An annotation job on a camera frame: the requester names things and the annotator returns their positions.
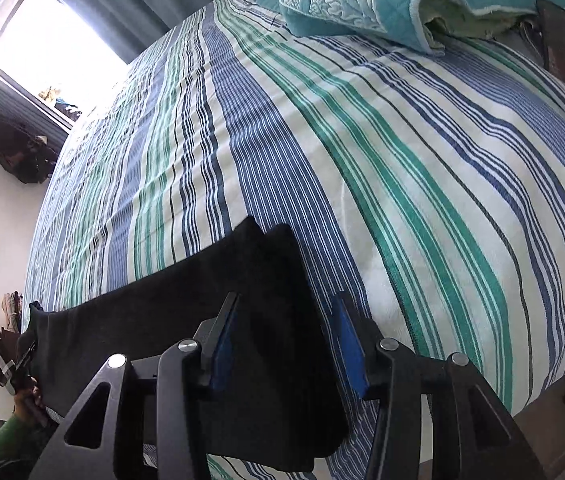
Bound black pants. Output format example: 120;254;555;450
18;218;348;472

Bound colourful clothes pile left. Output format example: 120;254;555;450
2;292;22;333

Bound striped blue green bedsheet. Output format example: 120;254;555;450
23;0;565;480

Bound hanging dark bags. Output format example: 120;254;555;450
0;111;58;184

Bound striped left curtain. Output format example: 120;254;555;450
0;76;72;153

